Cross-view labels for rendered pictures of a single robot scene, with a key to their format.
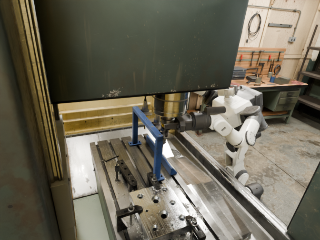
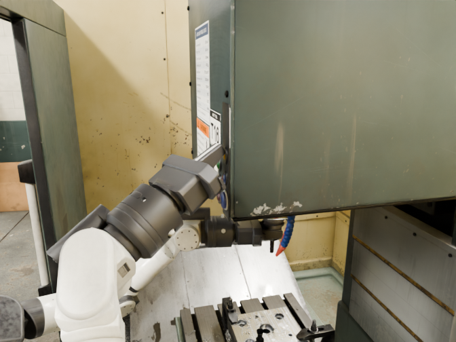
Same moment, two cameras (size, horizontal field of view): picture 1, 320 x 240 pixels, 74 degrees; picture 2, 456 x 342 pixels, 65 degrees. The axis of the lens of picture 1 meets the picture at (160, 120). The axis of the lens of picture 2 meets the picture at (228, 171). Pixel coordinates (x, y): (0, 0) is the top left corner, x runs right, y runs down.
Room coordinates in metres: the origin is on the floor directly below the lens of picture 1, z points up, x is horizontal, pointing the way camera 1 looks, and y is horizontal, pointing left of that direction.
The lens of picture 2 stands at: (1.78, 0.04, 1.86)
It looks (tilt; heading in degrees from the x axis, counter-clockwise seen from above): 16 degrees down; 192
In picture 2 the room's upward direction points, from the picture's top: straight up
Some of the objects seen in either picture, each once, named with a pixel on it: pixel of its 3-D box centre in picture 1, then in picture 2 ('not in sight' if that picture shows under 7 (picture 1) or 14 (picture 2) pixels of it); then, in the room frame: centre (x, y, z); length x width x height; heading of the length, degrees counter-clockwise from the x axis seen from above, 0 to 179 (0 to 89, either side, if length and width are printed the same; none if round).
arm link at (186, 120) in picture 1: (188, 121); (237, 230); (0.87, -0.13, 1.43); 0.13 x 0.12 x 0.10; 17
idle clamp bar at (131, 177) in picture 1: (126, 175); not in sight; (1.04, 0.18, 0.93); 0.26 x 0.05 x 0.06; 31
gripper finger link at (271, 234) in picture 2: not in sight; (271, 235); (0.88, -0.03, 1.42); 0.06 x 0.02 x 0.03; 107
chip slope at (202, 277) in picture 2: not in sight; (220, 296); (0.25, -0.33, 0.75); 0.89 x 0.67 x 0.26; 116
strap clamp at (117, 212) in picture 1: (129, 215); (315, 338); (0.72, 0.11, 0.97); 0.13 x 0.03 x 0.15; 116
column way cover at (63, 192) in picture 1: (66, 193); (395, 289); (0.65, 0.37, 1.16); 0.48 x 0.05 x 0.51; 26
